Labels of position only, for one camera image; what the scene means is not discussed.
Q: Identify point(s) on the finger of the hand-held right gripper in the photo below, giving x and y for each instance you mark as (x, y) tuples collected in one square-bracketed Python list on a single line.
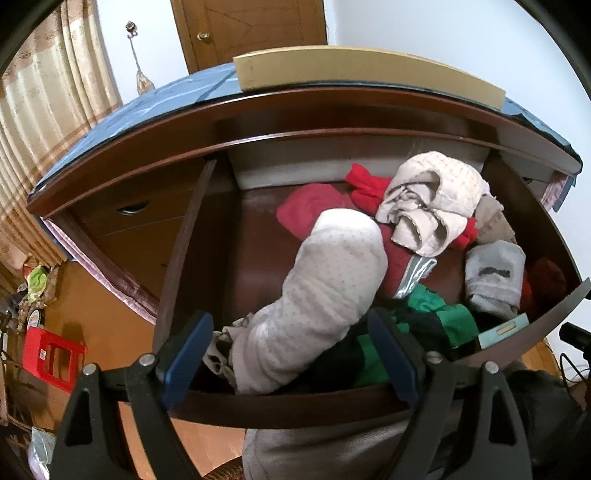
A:
[(575, 337)]

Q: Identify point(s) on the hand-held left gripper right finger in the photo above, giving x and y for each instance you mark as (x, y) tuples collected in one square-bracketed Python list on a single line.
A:
[(392, 350)]

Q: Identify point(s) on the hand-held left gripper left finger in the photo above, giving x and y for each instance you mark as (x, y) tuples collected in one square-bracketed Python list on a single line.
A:
[(184, 350)]

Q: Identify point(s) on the green black sock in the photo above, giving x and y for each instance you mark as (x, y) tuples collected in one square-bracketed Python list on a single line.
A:
[(438, 314)]

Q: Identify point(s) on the pale pink dotted underwear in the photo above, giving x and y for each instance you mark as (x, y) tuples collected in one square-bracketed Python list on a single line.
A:
[(323, 286)]

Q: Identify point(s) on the grey sock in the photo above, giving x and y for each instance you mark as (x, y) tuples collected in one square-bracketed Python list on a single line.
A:
[(494, 286)]

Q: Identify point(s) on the bright red sock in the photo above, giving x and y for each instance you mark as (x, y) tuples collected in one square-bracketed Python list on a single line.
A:
[(364, 184)]

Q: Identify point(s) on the cream sock bundle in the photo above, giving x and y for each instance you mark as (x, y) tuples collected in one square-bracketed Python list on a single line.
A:
[(443, 184)]

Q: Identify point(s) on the shallow cardboard tray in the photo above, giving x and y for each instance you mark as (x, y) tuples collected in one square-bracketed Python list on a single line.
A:
[(323, 64)]

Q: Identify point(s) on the beige lace garment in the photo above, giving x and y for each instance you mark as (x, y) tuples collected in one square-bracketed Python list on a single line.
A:
[(217, 355)]

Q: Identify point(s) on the dark red knit garment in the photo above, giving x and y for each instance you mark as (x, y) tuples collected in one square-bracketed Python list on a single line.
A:
[(547, 277)]

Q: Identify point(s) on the small teal box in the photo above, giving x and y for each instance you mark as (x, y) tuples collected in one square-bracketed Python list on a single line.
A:
[(503, 330)]

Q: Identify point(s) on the person's dark clothing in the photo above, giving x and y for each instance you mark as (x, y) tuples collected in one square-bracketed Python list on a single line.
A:
[(545, 406)]

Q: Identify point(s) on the person's grey trousers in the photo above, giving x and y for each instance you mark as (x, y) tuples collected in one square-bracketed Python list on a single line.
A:
[(323, 447)]

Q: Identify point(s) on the dark wooden dresser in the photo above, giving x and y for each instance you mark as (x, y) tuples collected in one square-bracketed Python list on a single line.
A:
[(120, 226)]

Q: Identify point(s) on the red plastic stool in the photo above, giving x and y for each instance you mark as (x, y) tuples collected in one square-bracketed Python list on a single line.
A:
[(37, 350)]

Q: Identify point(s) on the round white plate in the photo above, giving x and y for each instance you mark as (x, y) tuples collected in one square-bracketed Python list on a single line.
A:
[(35, 318)]

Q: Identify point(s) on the green cloth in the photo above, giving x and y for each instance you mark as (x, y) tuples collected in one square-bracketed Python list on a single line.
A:
[(38, 279)]

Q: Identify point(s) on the blue checked cloth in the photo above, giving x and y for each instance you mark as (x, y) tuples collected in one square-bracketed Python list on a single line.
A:
[(161, 101)]

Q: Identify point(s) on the tasselled curtain tieback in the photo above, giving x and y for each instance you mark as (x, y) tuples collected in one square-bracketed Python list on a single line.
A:
[(143, 83)]

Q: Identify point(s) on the beige patterned curtain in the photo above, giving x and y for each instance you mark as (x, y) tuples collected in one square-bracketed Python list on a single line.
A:
[(46, 115)]

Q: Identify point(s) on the brass door knob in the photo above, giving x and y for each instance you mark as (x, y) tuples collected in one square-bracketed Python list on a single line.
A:
[(203, 37)]

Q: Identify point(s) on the wooden door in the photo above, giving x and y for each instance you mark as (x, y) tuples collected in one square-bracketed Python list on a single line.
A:
[(254, 27)]

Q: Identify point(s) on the metal wall hook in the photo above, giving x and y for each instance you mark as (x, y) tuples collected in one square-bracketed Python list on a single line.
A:
[(131, 30)]

